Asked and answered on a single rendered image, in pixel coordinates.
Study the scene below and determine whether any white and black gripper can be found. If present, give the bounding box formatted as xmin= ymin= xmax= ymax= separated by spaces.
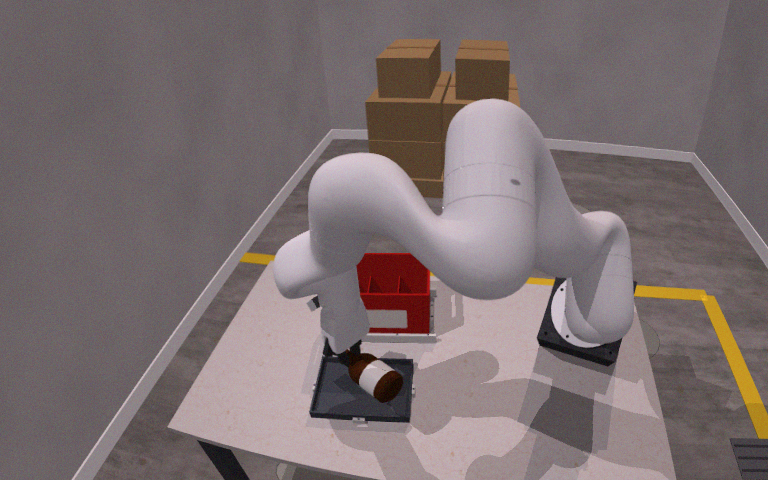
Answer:
xmin=320 ymin=299 xmax=370 ymax=367

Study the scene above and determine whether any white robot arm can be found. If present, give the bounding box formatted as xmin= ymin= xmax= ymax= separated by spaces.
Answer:
xmin=273 ymin=99 xmax=634 ymax=348

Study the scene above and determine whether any red open-top crate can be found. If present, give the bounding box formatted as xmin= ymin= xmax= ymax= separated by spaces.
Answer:
xmin=356 ymin=253 xmax=430 ymax=334

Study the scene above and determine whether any brown bottle with white label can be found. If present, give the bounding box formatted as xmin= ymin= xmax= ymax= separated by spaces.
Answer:
xmin=346 ymin=349 xmax=403 ymax=403

